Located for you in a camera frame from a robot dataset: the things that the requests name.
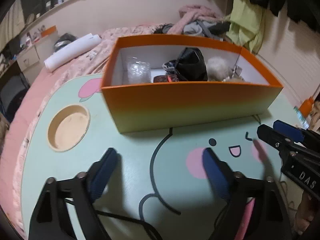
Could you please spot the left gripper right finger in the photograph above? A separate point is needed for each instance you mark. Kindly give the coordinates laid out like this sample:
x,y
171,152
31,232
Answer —
x,y
254,208

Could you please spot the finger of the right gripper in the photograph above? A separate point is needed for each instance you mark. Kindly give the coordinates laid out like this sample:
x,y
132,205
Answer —
x,y
289,131
278,141

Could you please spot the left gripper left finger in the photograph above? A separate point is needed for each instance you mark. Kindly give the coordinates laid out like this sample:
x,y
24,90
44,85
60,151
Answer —
x,y
50,218

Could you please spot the brown fluffy plush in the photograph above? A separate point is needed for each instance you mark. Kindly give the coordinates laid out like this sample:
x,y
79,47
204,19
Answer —
x,y
217,69

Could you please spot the black cloth pouch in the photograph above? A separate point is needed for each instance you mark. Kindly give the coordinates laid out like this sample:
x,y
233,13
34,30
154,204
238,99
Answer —
x,y
189,66

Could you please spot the dark red-print case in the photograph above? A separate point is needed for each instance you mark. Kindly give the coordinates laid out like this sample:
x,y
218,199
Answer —
x,y
165,78

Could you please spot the clear crinkled plastic bag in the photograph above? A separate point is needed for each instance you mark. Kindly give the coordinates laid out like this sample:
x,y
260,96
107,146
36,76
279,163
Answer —
x,y
136,72

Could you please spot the person's right hand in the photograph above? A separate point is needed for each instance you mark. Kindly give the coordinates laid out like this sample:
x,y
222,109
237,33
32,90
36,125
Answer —
x,y
304,214

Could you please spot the orange bottle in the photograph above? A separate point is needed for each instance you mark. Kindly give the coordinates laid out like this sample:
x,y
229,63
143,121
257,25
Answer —
x,y
306,107

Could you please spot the green hanging garment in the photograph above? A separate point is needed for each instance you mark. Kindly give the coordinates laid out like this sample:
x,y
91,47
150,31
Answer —
x,y
247,25

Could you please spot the orange cardboard box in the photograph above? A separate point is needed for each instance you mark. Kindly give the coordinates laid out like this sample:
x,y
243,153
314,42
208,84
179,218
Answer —
x,y
147,106

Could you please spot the pile of clothes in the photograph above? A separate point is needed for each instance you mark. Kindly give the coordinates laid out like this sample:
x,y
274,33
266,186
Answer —
x,y
197,20

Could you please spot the white bedside cabinet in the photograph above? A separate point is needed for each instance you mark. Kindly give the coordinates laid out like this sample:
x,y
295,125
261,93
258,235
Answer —
x,y
31,60

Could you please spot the white paper roll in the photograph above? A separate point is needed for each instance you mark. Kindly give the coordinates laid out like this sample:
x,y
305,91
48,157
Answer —
x,y
71,51

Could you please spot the pink floral quilt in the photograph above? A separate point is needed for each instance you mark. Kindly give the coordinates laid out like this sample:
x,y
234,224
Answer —
x,y
36,99

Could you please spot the small orange box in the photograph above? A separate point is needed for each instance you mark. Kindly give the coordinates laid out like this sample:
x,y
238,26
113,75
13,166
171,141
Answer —
x,y
49,31

